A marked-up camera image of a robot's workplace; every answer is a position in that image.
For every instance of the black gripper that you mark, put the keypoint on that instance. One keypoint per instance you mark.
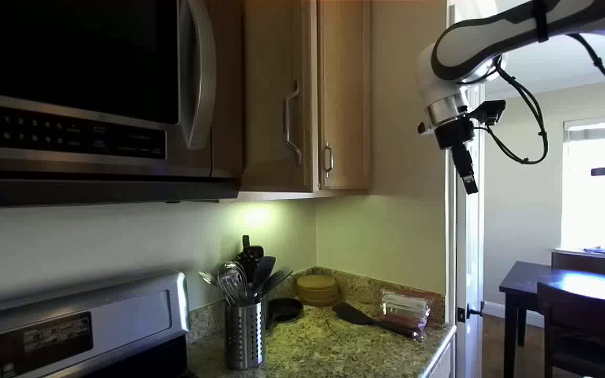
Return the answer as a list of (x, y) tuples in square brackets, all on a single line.
[(455, 134)]

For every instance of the light wooden cupboard door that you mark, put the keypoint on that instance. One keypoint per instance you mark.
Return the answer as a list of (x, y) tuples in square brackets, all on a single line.
[(347, 85), (267, 92)]

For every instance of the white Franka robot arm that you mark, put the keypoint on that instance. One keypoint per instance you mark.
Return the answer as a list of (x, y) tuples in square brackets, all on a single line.
[(472, 43)]

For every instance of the dark wooden dining table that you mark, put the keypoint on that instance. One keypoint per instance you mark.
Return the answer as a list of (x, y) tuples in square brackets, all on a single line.
[(526, 280)]

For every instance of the bright window with blind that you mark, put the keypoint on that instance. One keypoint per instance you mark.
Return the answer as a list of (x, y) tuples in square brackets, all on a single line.
[(598, 203)]

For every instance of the clear plastic food package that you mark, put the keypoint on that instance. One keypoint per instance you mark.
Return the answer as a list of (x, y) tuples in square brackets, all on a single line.
[(406, 312)]

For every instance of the dark wooden chair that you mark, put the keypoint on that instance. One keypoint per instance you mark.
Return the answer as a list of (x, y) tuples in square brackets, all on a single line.
[(583, 329), (588, 264)]

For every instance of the black flat spatula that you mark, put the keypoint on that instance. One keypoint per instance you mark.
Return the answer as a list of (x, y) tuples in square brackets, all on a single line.
[(354, 313)]

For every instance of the stack of yellow round trivets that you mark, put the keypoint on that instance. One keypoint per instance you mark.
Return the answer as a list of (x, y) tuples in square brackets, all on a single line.
[(315, 288)]

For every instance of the dark plastic kitchen utensil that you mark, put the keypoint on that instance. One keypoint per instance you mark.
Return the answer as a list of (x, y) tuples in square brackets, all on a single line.
[(263, 270), (277, 283)]

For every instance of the small black bowl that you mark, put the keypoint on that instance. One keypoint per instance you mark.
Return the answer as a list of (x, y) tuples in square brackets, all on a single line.
[(285, 310)]

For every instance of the tall dark kitchen utensil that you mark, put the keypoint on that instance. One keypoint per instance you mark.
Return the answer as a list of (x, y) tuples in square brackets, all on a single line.
[(248, 255)]

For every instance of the silver metal serving utensil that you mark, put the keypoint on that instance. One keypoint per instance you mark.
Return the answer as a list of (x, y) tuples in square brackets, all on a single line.
[(231, 285)]

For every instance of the steel utensil holder cup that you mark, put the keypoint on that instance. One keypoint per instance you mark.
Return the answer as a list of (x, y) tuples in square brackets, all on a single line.
[(245, 337)]

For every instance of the stainless steel gas stove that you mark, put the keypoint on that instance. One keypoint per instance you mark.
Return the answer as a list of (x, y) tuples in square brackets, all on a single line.
[(106, 322)]

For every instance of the stainless steel microwave oven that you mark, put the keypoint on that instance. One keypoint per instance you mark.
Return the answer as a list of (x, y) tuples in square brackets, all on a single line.
[(71, 71)]

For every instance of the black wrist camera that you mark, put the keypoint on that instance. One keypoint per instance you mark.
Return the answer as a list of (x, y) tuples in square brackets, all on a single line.
[(490, 110)]

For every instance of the white door frame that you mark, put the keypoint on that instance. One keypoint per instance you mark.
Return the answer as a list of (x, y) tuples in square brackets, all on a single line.
[(465, 244)]

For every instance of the wooden wall cupboard body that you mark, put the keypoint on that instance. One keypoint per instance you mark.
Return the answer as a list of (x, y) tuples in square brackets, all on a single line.
[(283, 197)]

